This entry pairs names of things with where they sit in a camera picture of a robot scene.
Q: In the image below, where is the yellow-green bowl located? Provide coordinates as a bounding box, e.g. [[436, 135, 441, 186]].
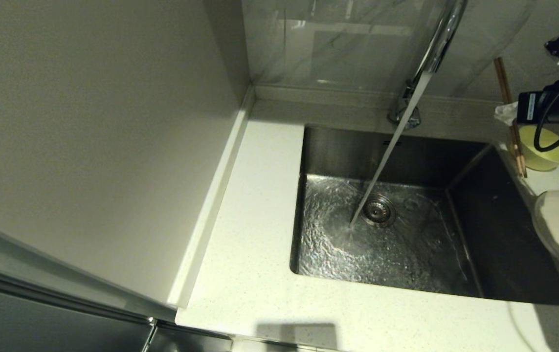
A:
[[518, 125, 559, 172]]

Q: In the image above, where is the grey cabinet door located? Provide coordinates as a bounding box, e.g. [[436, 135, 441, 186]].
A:
[[0, 218, 233, 352]]

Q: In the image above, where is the round metal drain strainer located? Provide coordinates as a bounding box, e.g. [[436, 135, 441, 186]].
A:
[[360, 194, 397, 227]]

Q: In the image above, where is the stainless steel sink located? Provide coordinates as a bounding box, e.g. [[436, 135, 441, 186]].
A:
[[289, 125, 559, 308]]

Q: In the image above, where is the chrome faucet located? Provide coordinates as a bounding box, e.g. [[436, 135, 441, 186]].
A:
[[388, 0, 470, 129]]

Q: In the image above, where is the white counter upstand strip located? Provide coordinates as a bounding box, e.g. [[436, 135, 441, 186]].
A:
[[167, 86, 256, 309]]

